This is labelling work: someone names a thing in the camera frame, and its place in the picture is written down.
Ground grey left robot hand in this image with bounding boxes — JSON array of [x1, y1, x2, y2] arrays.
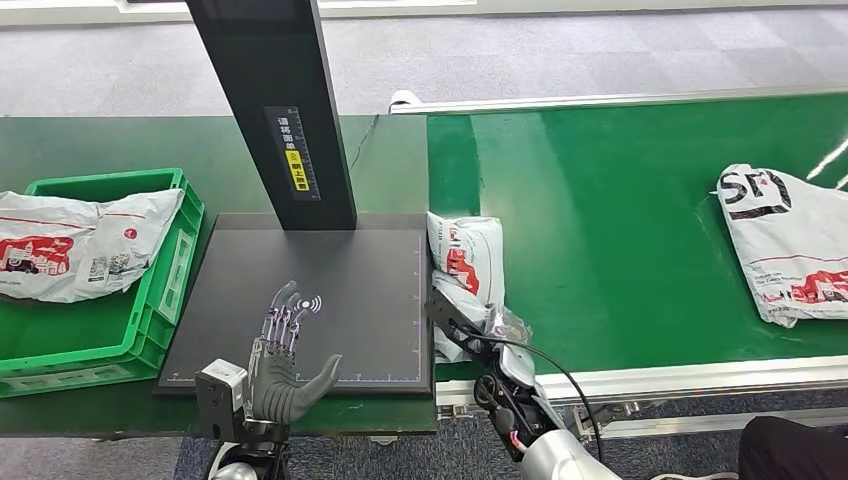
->
[[248, 281, 344, 425]]

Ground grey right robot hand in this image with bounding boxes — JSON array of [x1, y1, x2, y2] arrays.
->
[[485, 305, 535, 352]]

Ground small white red-print mailer package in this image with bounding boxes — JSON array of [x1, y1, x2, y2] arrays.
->
[[427, 211, 506, 364]]

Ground green conveyor belt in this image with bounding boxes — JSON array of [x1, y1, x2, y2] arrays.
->
[[427, 92, 848, 382]]

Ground white mailer package with QR codes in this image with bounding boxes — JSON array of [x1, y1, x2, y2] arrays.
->
[[0, 188, 185, 305]]

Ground white conveyor end cap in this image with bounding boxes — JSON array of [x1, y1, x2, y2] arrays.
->
[[389, 89, 422, 115]]

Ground green plastic crate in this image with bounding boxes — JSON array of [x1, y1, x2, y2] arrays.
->
[[0, 168, 205, 400]]

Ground black and yellow column label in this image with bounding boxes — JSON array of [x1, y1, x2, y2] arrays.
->
[[264, 105, 323, 202]]

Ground large white mailer black letters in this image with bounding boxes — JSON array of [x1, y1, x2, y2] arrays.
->
[[716, 164, 848, 329]]

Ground black scanner column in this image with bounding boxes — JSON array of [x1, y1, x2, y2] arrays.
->
[[185, 0, 359, 232]]

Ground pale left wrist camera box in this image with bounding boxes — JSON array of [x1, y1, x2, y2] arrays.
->
[[195, 359, 250, 442]]

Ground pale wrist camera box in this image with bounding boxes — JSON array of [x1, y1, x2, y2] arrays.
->
[[423, 290, 495, 356], [195, 359, 250, 442]]

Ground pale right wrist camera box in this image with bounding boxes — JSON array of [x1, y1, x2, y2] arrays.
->
[[423, 290, 495, 356]]

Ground black scanner base plate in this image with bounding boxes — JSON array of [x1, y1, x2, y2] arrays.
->
[[153, 213, 435, 399]]

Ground aluminium conveyor frame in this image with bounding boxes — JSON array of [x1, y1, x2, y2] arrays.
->
[[389, 84, 848, 442]]

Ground thin black table cable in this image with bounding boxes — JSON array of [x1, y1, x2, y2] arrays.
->
[[349, 113, 381, 170]]

